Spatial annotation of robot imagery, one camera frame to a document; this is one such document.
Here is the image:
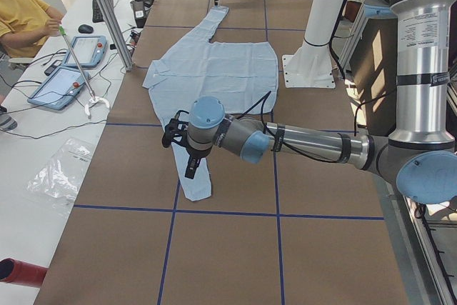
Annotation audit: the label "light blue button shirt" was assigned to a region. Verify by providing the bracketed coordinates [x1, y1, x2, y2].
[143, 6, 278, 201]

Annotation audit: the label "black keyboard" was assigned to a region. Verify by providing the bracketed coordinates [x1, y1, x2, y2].
[91, 0, 114, 23]

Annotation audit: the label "metal reacher grabber tool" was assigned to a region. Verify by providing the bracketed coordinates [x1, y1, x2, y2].
[59, 25, 110, 119]

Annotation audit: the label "clear plastic bag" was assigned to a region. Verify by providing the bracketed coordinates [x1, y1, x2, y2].
[25, 138, 95, 216]

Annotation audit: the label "black computer mouse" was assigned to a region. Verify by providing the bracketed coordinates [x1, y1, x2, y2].
[78, 24, 94, 34]

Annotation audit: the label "upper blue teach pendant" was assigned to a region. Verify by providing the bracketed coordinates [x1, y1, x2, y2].
[69, 35, 107, 69]

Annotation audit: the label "blue teach pendant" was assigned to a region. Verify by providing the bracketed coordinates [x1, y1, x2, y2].
[27, 66, 85, 110]
[69, 35, 107, 69]

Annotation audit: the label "lower blue teach pendant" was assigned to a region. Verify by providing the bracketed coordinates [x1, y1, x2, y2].
[27, 66, 85, 110]

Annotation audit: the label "person in yellow shirt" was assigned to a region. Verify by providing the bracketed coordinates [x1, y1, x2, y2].
[0, 0, 65, 131]

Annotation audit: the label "red cylinder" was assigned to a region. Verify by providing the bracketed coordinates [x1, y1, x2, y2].
[1, 258, 48, 288]

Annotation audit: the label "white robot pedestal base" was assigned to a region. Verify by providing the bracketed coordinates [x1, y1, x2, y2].
[282, 0, 345, 89]

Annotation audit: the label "aluminium frame post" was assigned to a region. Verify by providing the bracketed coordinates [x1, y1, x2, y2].
[96, 0, 133, 71]

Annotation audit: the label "black table cables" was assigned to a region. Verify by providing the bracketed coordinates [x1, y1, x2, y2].
[0, 47, 124, 140]

